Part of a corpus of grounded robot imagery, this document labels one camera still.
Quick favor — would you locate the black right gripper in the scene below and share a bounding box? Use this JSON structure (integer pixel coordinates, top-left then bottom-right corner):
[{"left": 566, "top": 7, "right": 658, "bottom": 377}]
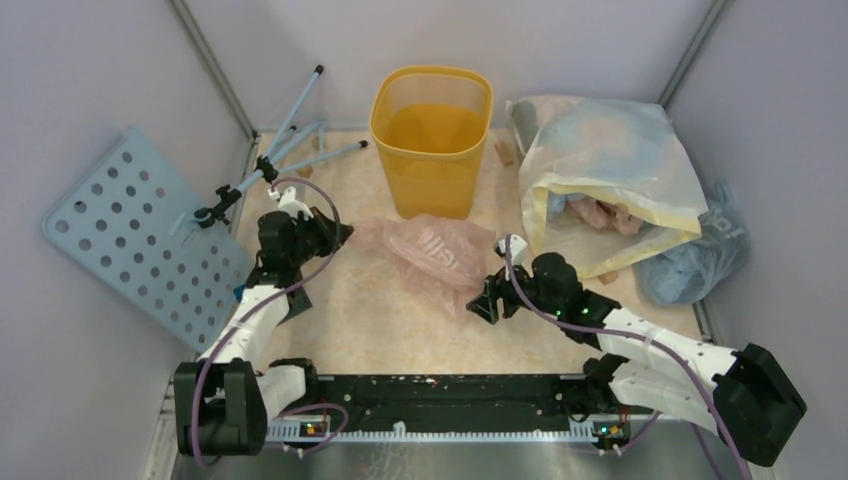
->
[{"left": 466, "top": 256, "right": 562, "bottom": 324}]

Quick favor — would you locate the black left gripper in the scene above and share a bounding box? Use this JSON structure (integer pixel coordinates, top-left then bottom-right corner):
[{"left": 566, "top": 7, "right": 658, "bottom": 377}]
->
[{"left": 288, "top": 205, "right": 353, "bottom": 265}]

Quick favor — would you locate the pink plastic trash bag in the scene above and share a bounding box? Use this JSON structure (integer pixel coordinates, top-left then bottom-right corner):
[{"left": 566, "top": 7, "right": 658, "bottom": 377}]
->
[{"left": 350, "top": 214, "right": 495, "bottom": 317}]

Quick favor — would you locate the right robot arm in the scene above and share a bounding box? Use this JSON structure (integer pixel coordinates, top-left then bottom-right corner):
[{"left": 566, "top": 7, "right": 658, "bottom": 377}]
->
[{"left": 466, "top": 253, "right": 807, "bottom": 467}]

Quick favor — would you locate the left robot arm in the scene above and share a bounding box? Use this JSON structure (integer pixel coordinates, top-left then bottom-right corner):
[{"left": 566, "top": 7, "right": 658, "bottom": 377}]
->
[{"left": 173, "top": 207, "right": 354, "bottom": 457}]

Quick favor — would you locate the yellow plastic trash bin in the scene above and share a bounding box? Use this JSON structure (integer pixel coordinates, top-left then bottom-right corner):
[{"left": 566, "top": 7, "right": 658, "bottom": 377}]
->
[{"left": 369, "top": 65, "right": 494, "bottom": 219}]

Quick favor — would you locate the light blue tripod stand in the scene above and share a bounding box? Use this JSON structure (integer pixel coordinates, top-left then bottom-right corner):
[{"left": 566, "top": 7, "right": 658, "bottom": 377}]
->
[{"left": 180, "top": 64, "right": 369, "bottom": 230}]

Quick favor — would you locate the blue block toy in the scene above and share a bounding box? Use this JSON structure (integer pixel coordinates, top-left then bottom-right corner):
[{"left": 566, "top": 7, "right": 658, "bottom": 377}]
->
[{"left": 234, "top": 284, "right": 313, "bottom": 324}]

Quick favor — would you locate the wooden cube block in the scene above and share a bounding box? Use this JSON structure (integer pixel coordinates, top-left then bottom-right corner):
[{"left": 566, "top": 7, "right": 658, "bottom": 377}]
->
[{"left": 597, "top": 271, "right": 619, "bottom": 285}]

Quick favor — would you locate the small wooden block back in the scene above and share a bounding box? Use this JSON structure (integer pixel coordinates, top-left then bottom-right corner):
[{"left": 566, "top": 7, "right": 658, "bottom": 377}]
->
[{"left": 495, "top": 141, "right": 514, "bottom": 166}]

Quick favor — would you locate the large yellow translucent bag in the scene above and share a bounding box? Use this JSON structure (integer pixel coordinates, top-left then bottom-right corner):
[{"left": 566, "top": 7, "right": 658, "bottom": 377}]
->
[{"left": 505, "top": 94, "right": 707, "bottom": 278}]

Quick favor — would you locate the blue plastic bag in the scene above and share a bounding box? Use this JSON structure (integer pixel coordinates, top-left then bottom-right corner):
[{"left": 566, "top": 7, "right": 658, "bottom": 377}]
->
[{"left": 634, "top": 182, "right": 750, "bottom": 305}]

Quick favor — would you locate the light blue perforated board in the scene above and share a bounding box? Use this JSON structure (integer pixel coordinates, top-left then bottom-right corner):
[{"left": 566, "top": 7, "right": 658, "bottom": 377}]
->
[{"left": 42, "top": 127, "right": 252, "bottom": 353}]

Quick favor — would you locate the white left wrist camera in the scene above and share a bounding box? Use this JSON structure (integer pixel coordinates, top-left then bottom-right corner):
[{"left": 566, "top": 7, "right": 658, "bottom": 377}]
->
[{"left": 268, "top": 187, "right": 314, "bottom": 222}]

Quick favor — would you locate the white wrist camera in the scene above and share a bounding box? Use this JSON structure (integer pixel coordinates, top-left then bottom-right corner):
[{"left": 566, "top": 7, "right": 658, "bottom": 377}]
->
[
  {"left": 494, "top": 233, "right": 528, "bottom": 267},
  {"left": 268, "top": 187, "right": 314, "bottom": 222}
]

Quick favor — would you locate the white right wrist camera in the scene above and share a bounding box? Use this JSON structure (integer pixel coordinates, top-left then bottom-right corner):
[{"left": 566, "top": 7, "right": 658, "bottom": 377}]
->
[{"left": 494, "top": 233, "right": 528, "bottom": 267}]

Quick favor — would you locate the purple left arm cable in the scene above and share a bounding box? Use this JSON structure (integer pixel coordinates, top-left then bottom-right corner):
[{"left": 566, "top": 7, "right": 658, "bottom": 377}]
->
[{"left": 190, "top": 175, "right": 350, "bottom": 468}]

